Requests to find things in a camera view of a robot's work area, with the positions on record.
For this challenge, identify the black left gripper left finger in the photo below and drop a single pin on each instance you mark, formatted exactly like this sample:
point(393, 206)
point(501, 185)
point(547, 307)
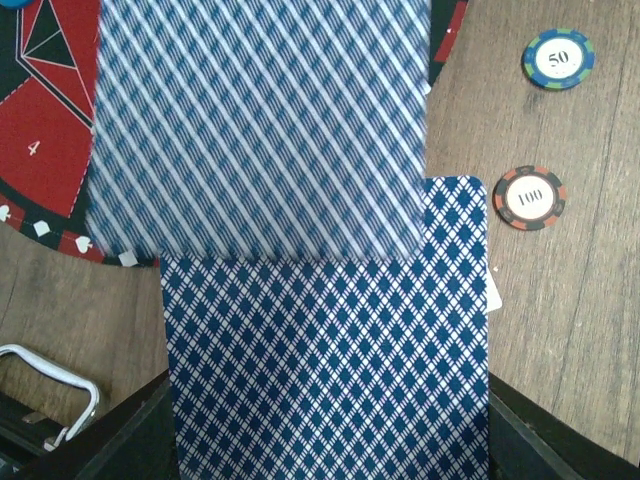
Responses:
point(135, 440)

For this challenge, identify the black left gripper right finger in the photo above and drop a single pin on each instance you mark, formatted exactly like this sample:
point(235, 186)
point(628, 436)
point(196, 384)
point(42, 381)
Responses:
point(527, 442)

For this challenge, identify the blue patterned card deck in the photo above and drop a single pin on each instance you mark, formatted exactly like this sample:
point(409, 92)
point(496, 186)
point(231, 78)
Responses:
point(337, 369)

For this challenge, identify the brown poker chip stack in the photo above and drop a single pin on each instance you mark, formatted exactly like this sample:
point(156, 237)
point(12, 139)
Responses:
point(529, 198)

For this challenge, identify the single face-down blue card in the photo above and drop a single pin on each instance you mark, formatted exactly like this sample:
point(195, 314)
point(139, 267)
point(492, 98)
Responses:
point(269, 128)

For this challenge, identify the teal poker chip stack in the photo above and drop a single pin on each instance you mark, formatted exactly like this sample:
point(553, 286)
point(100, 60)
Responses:
point(558, 59)

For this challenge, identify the blue dealer button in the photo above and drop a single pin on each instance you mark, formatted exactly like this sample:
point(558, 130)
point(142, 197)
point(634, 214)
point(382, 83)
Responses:
point(14, 4)

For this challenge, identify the black poker chip case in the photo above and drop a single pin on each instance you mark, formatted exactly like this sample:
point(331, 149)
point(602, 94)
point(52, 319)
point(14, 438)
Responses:
point(44, 405)

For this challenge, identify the white playing card box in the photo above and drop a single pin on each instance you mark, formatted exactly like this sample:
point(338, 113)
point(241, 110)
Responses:
point(494, 300)

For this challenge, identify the round red black poker mat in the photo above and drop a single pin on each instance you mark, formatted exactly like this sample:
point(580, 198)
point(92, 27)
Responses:
point(49, 73)

